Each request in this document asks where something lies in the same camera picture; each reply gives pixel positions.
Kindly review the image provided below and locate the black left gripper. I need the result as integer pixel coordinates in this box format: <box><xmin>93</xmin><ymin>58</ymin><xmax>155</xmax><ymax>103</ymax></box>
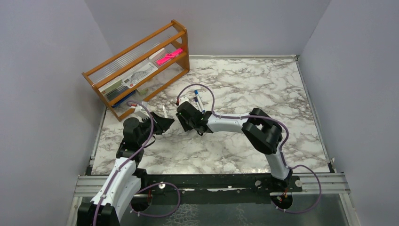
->
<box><xmin>137</xmin><ymin>111</ymin><xmax>174</xmax><ymax>145</ymax></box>

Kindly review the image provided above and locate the white blue marker pen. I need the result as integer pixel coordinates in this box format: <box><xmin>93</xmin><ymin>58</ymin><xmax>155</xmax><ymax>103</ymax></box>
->
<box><xmin>194</xmin><ymin>90</ymin><xmax>206</xmax><ymax>113</ymax></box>

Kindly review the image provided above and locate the white red-tipped marker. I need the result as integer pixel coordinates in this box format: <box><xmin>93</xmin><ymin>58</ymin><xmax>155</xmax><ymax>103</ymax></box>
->
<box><xmin>162</xmin><ymin>105</ymin><xmax>168</xmax><ymax>118</ymax></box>

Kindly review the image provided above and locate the thin white pen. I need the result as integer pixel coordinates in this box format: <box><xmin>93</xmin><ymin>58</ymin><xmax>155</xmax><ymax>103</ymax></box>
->
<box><xmin>194</xmin><ymin>97</ymin><xmax>202</xmax><ymax>112</ymax></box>

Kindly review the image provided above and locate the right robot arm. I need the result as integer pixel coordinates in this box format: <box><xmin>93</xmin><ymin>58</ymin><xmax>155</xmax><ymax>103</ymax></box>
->
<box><xmin>176</xmin><ymin>102</ymin><xmax>292</xmax><ymax>192</ymax></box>

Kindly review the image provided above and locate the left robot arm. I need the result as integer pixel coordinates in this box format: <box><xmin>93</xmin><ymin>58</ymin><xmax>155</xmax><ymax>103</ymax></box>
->
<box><xmin>77</xmin><ymin>112</ymin><xmax>174</xmax><ymax>226</ymax></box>

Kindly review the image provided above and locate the white calculator box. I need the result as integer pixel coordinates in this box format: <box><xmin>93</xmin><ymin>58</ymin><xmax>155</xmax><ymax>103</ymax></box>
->
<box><xmin>119</xmin><ymin>60</ymin><xmax>158</xmax><ymax>88</ymax></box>

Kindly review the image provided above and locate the wooden shelf rack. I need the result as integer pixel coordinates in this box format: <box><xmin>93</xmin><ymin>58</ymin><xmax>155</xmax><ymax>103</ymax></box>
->
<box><xmin>82</xmin><ymin>20</ymin><xmax>190</xmax><ymax>121</ymax></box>

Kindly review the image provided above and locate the green white book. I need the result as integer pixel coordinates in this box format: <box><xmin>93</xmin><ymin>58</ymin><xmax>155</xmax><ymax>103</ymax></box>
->
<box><xmin>99</xmin><ymin>77</ymin><xmax>127</xmax><ymax>101</ymax></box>

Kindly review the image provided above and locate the pink plastic tool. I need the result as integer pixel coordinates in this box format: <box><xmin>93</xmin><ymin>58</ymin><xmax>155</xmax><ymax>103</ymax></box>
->
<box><xmin>156</xmin><ymin>48</ymin><xmax>183</xmax><ymax>65</ymax></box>

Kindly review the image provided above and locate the white eraser block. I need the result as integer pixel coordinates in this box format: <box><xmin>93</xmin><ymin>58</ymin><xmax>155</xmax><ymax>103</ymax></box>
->
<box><xmin>148</xmin><ymin>48</ymin><xmax>166</xmax><ymax>61</ymax></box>

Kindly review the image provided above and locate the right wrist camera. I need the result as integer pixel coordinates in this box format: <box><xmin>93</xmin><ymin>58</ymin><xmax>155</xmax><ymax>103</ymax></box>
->
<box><xmin>176</xmin><ymin>96</ymin><xmax>189</xmax><ymax>106</ymax></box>

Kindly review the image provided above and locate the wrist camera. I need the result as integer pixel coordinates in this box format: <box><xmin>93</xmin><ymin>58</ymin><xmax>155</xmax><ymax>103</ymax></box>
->
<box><xmin>134</xmin><ymin>101</ymin><xmax>149</xmax><ymax>120</ymax></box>
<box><xmin>176</xmin><ymin>96</ymin><xmax>189</xmax><ymax>106</ymax></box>

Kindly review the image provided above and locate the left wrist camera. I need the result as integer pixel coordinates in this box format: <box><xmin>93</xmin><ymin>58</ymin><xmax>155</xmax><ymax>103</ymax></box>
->
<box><xmin>134</xmin><ymin>101</ymin><xmax>149</xmax><ymax>120</ymax></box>

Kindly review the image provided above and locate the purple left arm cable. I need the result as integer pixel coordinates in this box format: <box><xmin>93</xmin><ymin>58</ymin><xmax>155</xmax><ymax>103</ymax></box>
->
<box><xmin>92</xmin><ymin>100</ymin><xmax>182</xmax><ymax>226</ymax></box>

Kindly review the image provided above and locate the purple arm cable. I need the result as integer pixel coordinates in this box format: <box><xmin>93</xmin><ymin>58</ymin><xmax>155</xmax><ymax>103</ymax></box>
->
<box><xmin>176</xmin><ymin>83</ymin><xmax>322</xmax><ymax>215</ymax></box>
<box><xmin>92</xmin><ymin>100</ymin><xmax>182</xmax><ymax>226</ymax></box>

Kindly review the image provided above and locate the black mounting rail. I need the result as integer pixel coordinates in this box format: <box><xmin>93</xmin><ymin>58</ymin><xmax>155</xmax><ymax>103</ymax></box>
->
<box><xmin>84</xmin><ymin>169</ymin><xmax>303</xmax><ymax>207</ymax></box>

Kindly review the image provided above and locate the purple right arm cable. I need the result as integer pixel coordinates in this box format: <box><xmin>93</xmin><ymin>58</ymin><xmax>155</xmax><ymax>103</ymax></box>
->
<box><xmin>176</xmin><ymin>83</ymin><xmax>322</xmax><ymax>215</ymax></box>

